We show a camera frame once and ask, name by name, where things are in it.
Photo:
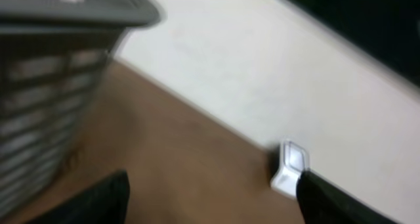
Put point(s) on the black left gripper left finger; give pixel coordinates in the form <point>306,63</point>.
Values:
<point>105,202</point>

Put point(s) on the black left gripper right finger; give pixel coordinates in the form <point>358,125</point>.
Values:
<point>323,203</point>

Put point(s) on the white barcode scanner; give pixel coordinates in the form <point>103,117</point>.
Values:
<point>292,161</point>

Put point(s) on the grey plastic basket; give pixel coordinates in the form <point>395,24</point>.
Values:
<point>53,56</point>

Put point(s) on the dark glass window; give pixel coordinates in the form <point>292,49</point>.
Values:
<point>387,30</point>

